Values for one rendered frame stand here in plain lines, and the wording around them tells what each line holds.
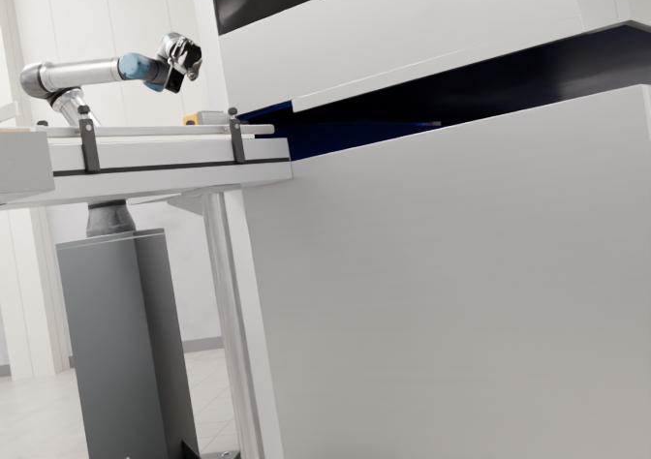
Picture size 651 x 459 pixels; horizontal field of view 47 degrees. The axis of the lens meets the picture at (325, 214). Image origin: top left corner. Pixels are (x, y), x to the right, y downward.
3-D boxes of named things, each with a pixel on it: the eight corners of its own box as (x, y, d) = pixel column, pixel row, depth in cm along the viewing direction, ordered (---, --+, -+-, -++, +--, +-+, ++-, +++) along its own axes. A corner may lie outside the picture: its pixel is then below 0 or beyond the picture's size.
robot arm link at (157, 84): (130, 78, 237) (146, 47, 234) (148, 82, 247) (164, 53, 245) (148, 91, 235) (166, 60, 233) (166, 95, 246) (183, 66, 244)
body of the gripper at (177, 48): (182, 40, 218) (175, 31, 229) (170, 67, 220) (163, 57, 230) (205, 51, 222) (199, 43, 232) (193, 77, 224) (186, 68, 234)
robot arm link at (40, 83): (1, 59, 237) (139, 43, 223) (24, 65, 248) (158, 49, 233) (3, 97, 237) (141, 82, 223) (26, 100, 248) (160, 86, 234)
